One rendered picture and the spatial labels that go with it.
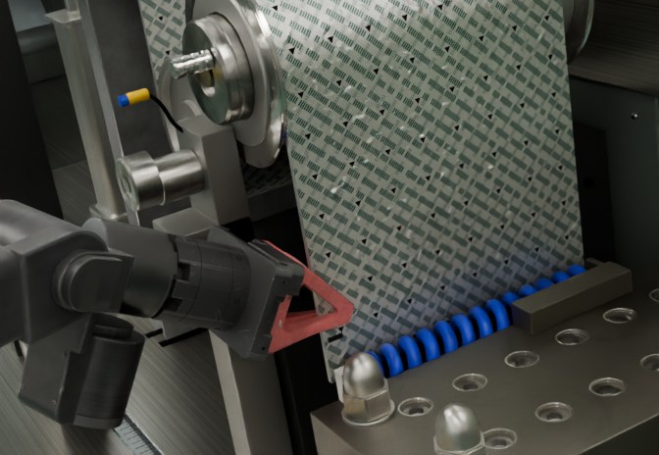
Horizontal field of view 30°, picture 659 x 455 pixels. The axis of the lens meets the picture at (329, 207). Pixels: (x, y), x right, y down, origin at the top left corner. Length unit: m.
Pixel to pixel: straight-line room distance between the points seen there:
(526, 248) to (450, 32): 0.19
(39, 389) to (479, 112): 0.36
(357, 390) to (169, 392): 0.40
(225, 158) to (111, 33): 0.31
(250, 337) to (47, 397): 0.13
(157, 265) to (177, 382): 0.43
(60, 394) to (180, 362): 0.47
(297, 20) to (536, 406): 0.30
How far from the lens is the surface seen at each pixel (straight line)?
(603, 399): 0.82
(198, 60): 0.83
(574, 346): 0.89
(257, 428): 0.98
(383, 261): 0.88
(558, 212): 0.97
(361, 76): 0.84
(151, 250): 0.78
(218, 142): 0.88
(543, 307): 0.90
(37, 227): 0.72
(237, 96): 0.83
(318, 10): 0.82
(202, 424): 1.12
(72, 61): 1.57
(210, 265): 0.79
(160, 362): 1.24
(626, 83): 1.04
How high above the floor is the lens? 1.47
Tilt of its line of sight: 22 degrees down
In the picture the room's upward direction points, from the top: 10 degrees counter-clockwise
